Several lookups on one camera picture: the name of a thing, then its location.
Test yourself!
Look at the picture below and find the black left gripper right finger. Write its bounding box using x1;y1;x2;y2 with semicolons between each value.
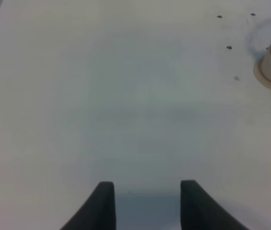
180;180;247;230

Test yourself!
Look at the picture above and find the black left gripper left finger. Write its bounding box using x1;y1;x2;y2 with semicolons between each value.
62;182;115;230

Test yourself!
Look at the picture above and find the near beige cup saucer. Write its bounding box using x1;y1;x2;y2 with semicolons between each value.
253;56;271;89

